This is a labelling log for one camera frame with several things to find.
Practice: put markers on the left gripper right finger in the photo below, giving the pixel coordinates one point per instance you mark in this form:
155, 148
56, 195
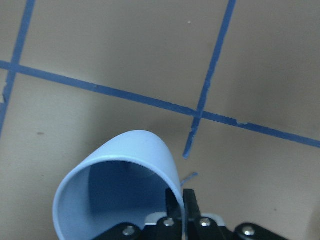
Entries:
192, 210

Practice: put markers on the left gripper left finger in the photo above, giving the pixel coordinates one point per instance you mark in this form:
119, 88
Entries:
173, 209

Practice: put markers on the light blue plastic cup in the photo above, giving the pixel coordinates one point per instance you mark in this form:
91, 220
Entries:
123, 181

